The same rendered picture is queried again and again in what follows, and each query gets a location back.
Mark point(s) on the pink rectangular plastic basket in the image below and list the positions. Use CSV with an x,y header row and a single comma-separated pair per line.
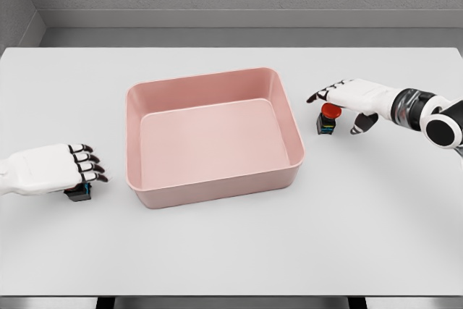
x,y
213,135

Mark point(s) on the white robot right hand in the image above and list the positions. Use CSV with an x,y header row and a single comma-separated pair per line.
x,y
352,93

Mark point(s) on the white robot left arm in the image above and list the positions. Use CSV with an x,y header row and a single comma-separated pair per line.
x,y
5,175

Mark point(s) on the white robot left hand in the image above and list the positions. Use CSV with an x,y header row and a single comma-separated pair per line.
x,y
47,168

